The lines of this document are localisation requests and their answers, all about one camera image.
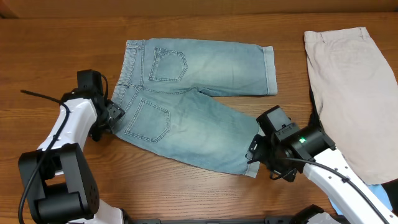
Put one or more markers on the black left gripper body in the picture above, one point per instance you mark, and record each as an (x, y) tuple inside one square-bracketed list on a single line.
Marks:
[(114, 112)]

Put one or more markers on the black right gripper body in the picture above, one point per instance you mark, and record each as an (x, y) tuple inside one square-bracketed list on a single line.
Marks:
[(268, 152)]

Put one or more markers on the light blue denim shorts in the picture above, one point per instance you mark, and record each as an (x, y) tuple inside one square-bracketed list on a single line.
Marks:
[(169, 90)]

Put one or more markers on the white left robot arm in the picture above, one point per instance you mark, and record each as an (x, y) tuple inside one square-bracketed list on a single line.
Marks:
[(58, 184)]

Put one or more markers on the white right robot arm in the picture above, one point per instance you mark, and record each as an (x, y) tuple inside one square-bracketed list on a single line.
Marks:
[(285, 149)]

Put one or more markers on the light blue cloth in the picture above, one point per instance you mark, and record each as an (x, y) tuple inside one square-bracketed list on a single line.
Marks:
[(378, 191)]

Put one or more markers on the beige shorts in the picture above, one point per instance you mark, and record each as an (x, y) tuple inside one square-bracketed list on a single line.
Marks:
[(355, 93)]

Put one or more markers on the black garment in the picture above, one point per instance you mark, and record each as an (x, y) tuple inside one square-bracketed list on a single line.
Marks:
[(390, 187)]

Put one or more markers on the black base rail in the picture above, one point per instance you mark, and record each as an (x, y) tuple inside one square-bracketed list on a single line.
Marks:
[(266, 220)]

